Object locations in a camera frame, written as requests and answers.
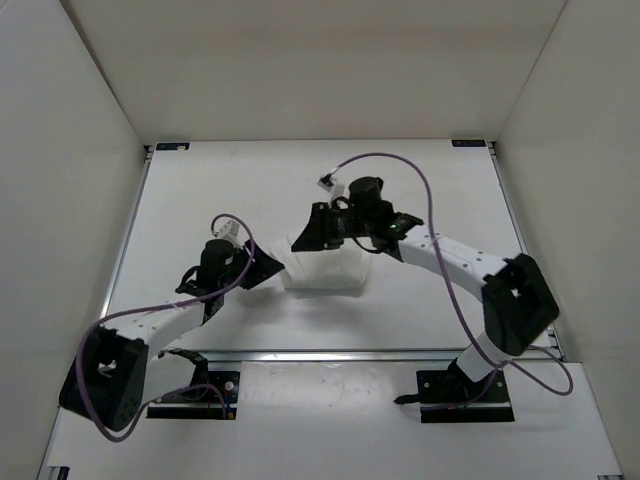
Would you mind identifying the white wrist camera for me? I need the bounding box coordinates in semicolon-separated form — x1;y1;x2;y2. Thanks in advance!
317;171;345;203
211;220;243;249

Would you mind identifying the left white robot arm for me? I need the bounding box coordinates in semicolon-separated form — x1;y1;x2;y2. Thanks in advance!
58;239;284;442

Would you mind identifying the left aluminium table rail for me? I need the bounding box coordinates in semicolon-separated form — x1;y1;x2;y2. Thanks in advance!
98;145;155;319

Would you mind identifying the white skirt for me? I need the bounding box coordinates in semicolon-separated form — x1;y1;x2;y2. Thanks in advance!
267;235;373;297

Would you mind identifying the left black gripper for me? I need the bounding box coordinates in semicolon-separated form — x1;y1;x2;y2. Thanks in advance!
221;237;285;289

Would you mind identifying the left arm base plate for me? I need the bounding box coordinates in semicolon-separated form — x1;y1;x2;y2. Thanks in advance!
146;364;241;421

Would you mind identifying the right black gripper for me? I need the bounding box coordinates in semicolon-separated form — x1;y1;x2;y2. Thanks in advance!
293;203;374;253

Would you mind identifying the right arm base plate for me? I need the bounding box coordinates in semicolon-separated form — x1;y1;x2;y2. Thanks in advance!
394;370;515;424

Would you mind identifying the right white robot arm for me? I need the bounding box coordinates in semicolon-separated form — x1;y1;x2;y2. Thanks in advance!
291;176;559;401

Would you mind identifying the left blue corner sticker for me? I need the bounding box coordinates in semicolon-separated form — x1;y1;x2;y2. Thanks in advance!
155;142;190;151

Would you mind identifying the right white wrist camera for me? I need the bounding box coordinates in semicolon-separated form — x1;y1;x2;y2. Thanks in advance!
317;171;345;203

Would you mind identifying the right aluminium table rail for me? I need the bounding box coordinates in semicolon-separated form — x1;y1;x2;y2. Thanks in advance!
488;141;566;360

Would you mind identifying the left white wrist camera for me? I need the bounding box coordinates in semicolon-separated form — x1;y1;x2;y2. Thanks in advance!
211;220;243;249

